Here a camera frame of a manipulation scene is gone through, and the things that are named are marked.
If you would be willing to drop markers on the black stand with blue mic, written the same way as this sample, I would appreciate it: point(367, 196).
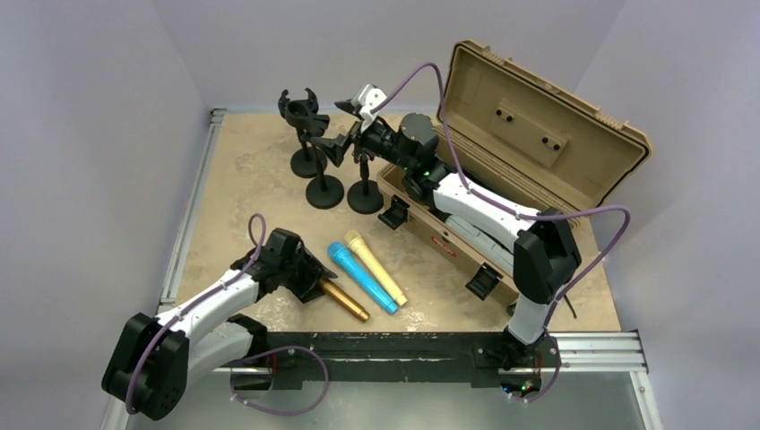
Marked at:
point(363, 196)

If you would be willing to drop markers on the cream beige microphone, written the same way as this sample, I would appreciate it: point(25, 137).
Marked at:
point(357, 244)

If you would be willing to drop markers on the yellow black tool on table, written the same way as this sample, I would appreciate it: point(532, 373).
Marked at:
point(570, 306)

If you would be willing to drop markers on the grey device in case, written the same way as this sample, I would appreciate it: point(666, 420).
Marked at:
point(485, 244)

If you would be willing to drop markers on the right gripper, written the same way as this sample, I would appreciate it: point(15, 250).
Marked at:
point(334, 146)

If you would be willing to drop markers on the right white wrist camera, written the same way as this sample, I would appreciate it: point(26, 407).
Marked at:
point(372, 97)

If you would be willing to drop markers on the black shock mount mic stand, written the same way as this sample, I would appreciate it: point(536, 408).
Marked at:
point(301, 162)

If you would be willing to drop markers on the black stand with brown mic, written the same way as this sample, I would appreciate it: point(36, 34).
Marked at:
point(324, 191)

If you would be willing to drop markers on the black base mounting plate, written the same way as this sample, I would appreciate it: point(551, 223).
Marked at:
point(482, 359)

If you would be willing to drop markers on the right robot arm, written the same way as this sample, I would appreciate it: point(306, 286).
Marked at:
point(545, 254)

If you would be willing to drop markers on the brown gold microphone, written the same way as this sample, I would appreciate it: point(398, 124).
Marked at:
point(342, 298)

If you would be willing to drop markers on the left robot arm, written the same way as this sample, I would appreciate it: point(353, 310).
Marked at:
point(157, 357)

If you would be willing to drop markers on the tan plastic tool case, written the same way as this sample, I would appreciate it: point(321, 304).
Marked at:
point(523, 138)

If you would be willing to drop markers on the blue microphone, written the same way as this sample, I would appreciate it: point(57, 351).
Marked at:
point(341, 255)

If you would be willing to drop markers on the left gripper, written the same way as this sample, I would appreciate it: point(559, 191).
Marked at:
point(306, 290)

